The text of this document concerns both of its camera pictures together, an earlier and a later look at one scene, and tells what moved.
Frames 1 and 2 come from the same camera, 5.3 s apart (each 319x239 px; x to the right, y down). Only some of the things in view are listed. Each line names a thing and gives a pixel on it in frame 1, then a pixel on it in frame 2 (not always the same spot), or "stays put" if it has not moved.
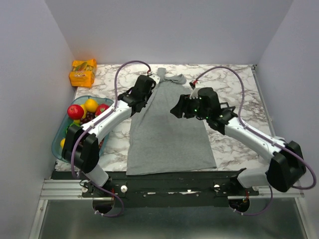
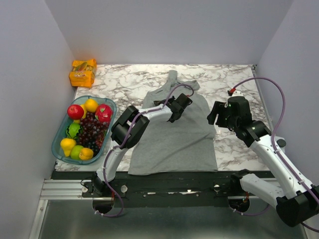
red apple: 75,112 stays put
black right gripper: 182,106 → 217,107
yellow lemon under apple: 78,121 stays put
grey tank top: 160,142 stays put
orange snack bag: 82,74 stays put
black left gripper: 150,92 → 171,100
